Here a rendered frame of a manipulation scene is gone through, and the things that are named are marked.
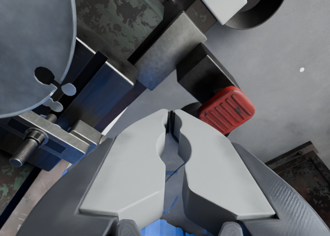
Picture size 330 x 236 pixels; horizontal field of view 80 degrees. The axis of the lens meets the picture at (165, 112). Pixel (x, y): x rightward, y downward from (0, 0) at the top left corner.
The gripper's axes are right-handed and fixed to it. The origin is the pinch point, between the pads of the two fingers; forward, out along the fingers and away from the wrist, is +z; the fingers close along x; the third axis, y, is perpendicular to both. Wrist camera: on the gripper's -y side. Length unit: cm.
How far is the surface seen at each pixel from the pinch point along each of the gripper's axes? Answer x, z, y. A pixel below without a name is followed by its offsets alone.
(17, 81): -16.9, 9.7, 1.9
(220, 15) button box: 8.4, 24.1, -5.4
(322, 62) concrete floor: 81, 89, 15
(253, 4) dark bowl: 38, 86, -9
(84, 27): -12.8, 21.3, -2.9
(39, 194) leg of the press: -28.3, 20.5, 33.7
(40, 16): -12.2, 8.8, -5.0
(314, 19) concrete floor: 67, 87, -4
